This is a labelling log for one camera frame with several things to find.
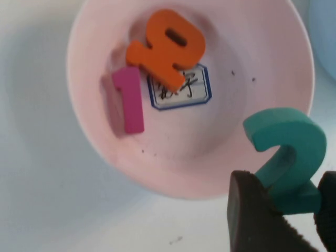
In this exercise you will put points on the pink plastic bowl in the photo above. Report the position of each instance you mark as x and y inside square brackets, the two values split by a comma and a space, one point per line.
[236, 39]

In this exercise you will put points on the teal wooden number two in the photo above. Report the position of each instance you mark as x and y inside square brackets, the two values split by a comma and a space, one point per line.
[304, 136]

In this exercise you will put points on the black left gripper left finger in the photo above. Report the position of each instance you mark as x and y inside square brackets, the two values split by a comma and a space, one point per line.
[249, 218]

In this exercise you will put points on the handwritten label on pink bowl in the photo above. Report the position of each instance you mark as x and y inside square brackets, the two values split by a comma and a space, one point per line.
[194, 92]

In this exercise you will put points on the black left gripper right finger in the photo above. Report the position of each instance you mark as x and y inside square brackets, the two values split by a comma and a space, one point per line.
[329, 210]

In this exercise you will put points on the orange wooden number ten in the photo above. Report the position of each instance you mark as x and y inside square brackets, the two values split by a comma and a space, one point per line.
[157, 57]

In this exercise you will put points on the magenta wooden number one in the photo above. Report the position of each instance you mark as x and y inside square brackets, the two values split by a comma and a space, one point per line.
[131, 105]

